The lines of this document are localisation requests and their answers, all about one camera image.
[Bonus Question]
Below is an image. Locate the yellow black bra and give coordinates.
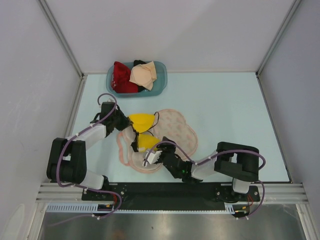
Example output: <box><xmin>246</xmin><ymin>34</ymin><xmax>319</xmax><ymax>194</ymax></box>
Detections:
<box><xmin>128</xmin><ymin>113</ymin><xmax>160</xmax><ymax>153</ymax></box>

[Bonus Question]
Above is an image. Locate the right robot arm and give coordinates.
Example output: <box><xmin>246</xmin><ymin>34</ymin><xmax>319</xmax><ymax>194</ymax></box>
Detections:
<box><xmin>155</xmin><ymin>137</ymin><xmax>266</xmax><ymax>203</ymax></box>

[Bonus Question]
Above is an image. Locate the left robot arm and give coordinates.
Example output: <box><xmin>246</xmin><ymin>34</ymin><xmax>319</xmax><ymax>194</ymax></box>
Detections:
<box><xmin>46</xmin><ymin>102</ymin><xmax>131</xmax><ymax>200</ymax></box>

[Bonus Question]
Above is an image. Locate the beige bra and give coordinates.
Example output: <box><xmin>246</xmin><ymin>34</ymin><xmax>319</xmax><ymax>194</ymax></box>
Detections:
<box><xmin>129</xmin><ymin>61</ymin><xmax>157</xmax><ymax>91</ymax></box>

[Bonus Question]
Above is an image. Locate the red garment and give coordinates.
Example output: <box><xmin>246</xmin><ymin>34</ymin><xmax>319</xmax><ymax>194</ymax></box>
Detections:
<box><xmin>111</xmin><ymin>61</ymin><xmax>138</xmax><ymax>94</ymax></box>

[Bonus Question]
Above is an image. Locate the teal plastic basket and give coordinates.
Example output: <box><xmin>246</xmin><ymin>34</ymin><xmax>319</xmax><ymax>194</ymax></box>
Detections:
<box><xmin>106</xmin><ymin>61</ymin><xmax>168</xmax><ymax>98</ymax></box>

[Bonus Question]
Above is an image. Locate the black garment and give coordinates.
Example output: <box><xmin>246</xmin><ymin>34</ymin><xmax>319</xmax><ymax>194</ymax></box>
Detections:
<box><xmin>133</xmin><ymin>60</ymin><xmax>146</xmax><ymax>67</ymax></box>

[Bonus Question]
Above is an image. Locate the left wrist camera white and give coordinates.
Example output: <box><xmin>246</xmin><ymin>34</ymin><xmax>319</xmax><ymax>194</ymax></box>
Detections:
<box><xmin>142</xmin><ymin>148</ymin><xmax>162</xmax><ymax>167</ymax></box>

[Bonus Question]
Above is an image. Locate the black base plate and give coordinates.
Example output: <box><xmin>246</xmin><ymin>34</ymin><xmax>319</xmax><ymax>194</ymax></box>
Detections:
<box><xmin>81</xmin><ymin>182</ymin><xmax>261</xmax><ymax>210</ymax></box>

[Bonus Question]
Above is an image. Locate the left aluminium frame post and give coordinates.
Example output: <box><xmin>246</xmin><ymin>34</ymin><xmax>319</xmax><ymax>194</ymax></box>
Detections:
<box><xmin>36</xmin><ymin>0</ymin><xmax>84</xmax><ymax>79</ymax></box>

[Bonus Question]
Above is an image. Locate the aluminium frame post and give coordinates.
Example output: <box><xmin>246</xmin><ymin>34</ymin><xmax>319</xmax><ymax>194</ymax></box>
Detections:
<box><xmin>36</xmin><ymin>0</ymin><xmax>84</xmax><ymax>79</ymax></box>
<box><xmin>255</xmin><ymin>0</ymin><xmax>303</xmax><ymax>78</ymax></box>

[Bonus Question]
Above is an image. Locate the right aluminium frame post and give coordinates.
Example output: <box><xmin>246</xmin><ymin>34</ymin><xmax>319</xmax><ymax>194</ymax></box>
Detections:
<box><xmin>255</xmin><ymin>0</ymin><xmax>303</xmax><ymax>78</ymax></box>

